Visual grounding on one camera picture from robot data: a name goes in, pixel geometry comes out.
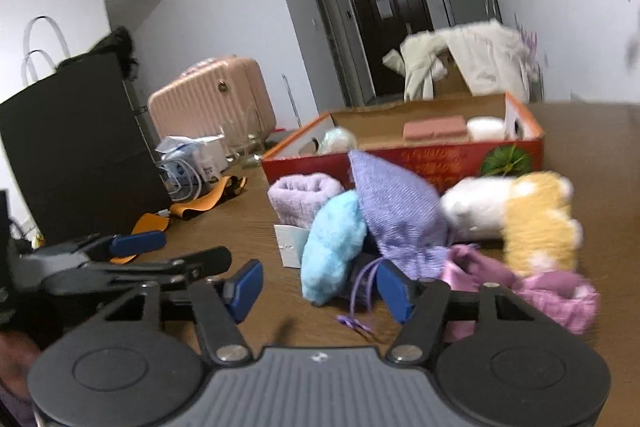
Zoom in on red cardboard box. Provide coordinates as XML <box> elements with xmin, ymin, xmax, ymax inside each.
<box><xmin>261</xmin><ymin>92</ymin><xmax>546</xmax><ymax>198</ymax></box>

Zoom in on cream coat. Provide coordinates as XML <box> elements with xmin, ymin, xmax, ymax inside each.
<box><xmin>382</xmin><ymin>19</ymin><xmax>536</xmax><ymax>102</ymax></box>

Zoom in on white paper card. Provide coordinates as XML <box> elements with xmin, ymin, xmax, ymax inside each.
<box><xmin>274</xmin><ymin>224</ymin><xmax>311</xmax><ymax>269</ymax></box>

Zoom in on pink sponge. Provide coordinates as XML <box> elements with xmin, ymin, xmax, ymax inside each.
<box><xmin>403</xmin><ymin>116</ymin><xmax>468</xmax><ymax>142</ymax></box>

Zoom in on white bag handles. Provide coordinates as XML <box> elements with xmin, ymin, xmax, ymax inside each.
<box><xmin>20</xmin><ymin>16</ymin><xmax>71</xmax><ymax>85</ymax></box>

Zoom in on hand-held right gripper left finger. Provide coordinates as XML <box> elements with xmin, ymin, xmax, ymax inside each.
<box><xmin>102</xmin><ymin>258</ymin><xmax>264</xmax><ymax>365</ymax></box>

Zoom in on brown cardboard box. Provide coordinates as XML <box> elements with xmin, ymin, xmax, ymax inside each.
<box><xmin>432</xmin><ymin>52</ymin><xmax>473</xmax><ymax>98</ymax></box>

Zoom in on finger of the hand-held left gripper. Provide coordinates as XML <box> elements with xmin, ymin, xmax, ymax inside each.
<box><xmin>75</xmin><ymin>230</ymin><xmax>167</xmax><ymax>265</ymax></box>
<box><xmin>92</xmin><ymin>247</ymin><xmax>233</xmax><ymax>285</ymax></box>

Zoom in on dark door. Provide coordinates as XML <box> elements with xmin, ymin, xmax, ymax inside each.
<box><xmin>344</xmin><ymin>0</ymin><xmax>435</xmax><ymax>100</ymax></box>

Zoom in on white fluffy cloth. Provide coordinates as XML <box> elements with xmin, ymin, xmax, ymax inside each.
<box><xmin>466</xmin><ymin>117</ymin><xmax>507</xmax><ymax>142</ymax></box>

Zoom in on white and yellow plush toy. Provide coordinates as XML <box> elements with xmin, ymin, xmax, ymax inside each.
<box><xmin>440</xmin><ymin>171</ymin><xmax>583</xmax><ymax>278</ymax></box>

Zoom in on clear glass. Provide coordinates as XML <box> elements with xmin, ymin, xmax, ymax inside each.
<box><xmin>220</xmin><ymin>114</ymin><xmax>266</xmax><ymax>170</ymax></box>

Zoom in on lavender flower bunch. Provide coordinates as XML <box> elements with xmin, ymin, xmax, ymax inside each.
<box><xmin>517</xmin><ymin>24</ymin><xmax>543</xmax><ymax>72</ymax></box>

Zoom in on black cloth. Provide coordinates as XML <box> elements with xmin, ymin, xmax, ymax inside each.
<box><xmin>57</xmin><ymin>26</ymin><xmax>138</xmax><ymax>80</ymax></box>

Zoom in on orange strap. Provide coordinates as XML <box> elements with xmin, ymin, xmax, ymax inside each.
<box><xmin>110</xmin><ymin>175</ymin><xmax>249</xmax><ymax>265</ymax></box>

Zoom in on white and blue packages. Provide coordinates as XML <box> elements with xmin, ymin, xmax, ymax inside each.
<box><xmin>155</xmin><ymin>134</ymin><xmax>228</xmax><ymax>200</ymax></box>

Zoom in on mauve satin pouch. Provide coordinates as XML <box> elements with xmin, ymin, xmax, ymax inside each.
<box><xmin>440</xmin><ymin>244</ymin><xmax>516</xmax><ymax>343</ymax></box>

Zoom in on pink suitcase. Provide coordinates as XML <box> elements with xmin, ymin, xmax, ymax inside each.
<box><xmin>148</xmin><ymin>55</ymin><xmax>277</xmax><ymax>158</ymax></box>

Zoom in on pale green fluffy ball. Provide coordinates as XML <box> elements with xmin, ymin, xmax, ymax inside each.
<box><xmin>320</xmin><ymin>127</ymin><xmax>358</xmax><ymax>154</ymax></box>

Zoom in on light blue fuzzy sock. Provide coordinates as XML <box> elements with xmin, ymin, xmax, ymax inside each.
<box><xmin>301</xmin><ymin>190</ymin><xmax>368</xmax><ymax>306</ymax></box>

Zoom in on purple knitted drawstring pouch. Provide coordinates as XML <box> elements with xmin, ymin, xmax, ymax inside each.
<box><xmin>335</xmin><ymin>150</ymin><xmax>451</xmax><ymax>338</ymax></box>

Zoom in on black monitor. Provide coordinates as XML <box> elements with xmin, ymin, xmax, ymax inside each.
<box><xmin>0</xmin><ymin>52</ymin><xmax>173</xmax><ymax>248</ymax></box>

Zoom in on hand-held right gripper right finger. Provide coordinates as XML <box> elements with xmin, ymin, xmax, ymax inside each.
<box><xmin>376</xmin><ymin>259</ymin><xmax>541</xmax><ymax>365</ymax></box>

